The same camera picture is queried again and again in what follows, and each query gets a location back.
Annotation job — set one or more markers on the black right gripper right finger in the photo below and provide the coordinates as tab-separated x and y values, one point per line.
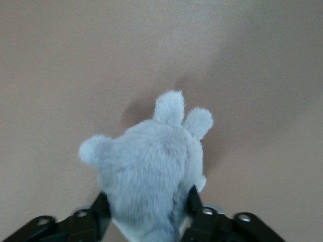
214	227

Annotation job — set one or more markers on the brown table mat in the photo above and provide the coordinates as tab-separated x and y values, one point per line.
75	75

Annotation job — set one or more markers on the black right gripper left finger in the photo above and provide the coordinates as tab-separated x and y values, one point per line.
83	227

